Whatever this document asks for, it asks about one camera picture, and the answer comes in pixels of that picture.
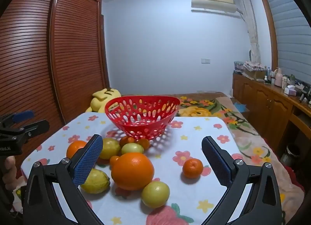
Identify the white floral tablecloth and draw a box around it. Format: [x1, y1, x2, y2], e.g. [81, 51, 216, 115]
[11, 113, 246, 225]

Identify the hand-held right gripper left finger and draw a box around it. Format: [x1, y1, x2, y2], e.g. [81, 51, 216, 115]
[23, 134, 104, 225]

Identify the grey window blind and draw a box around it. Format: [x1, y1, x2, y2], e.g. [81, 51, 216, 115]
[262, 0, 311, 84]

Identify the white tied curtain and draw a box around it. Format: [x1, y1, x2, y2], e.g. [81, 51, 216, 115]
[236, 0, 261, 65]

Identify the dark trash bin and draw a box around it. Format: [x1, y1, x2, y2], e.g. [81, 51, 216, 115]
[280, 144, 304, 167]

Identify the long wooden cabinet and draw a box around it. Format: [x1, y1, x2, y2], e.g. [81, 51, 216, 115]
[232, 72, 311, 160]

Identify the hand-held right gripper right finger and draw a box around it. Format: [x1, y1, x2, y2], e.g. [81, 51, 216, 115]
[201, 136, 283, 225]

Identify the pink thermos bottle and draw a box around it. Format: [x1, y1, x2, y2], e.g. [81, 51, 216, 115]
[274, 67, 283, 86]

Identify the medium orange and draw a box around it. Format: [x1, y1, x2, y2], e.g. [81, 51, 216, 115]
[66, 140, 88, 159]

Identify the wall air conditioner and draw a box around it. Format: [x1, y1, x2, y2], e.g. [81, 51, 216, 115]
[191, 0, 237, 14]

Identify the cardboard box with floral cloth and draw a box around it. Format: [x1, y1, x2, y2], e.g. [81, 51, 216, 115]
[243, 62, 267, 80]

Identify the yellow plush toy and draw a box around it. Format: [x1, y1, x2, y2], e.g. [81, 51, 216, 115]
[85, 88, 122, 114]

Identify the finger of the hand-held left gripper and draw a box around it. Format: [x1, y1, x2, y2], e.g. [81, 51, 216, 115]
[0, 110, 34, 128]
[11, 119, 50, 144]

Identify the dimpled mandarin orange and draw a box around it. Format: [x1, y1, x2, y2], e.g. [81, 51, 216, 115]
[182, 158, 204, 179]

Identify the yellow lemon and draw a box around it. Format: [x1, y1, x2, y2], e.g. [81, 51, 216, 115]
[80, 169, 111, 194]

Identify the person's left hand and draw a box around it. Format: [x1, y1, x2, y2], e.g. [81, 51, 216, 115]
[0, 156, 18, 191]

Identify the yellow-green lemon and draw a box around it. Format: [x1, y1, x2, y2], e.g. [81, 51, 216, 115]
[98, 137, 121, 160]

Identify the brown louvered wooden wardrobe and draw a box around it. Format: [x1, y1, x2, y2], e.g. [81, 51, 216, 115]
[0, 0, 110, 157]

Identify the red perforated plastic basket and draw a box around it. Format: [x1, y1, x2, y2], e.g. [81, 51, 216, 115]
[104, 96, 181, 141]

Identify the large orange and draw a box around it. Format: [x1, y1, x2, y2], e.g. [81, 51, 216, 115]
[111, 152, 155, 191]

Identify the floral bed blanket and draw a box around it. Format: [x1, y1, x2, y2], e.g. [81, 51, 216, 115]
[121, 92, 305, 225]

